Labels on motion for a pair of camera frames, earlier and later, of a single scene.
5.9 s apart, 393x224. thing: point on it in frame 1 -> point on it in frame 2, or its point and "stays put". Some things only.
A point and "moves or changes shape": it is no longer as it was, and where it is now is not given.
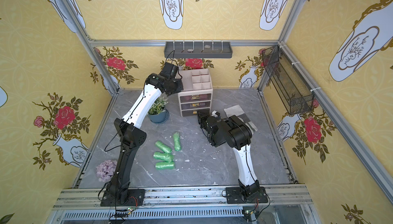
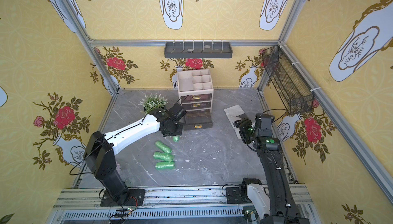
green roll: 162,147 stays put
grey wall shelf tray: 198,50 stays put
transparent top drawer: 186,98 stays put
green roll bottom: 165,165 stays put
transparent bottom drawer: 194,112 moves or changes shape
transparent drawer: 195,105 stays put
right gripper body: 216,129 -> 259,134
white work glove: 237,110 stays put
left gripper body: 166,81 -> 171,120
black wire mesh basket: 295,97 stays put
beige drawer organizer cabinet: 197,95 moves or changes shape
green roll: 164,156 stays put
